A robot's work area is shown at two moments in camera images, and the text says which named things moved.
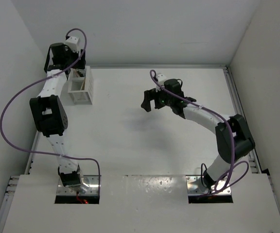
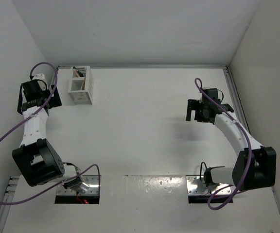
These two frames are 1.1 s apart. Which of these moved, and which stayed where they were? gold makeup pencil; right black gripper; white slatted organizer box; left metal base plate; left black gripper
Moved: right black gripper; left black gripper
Stayed: white slatted organizer box; gold makeup pencil; left metal base plate
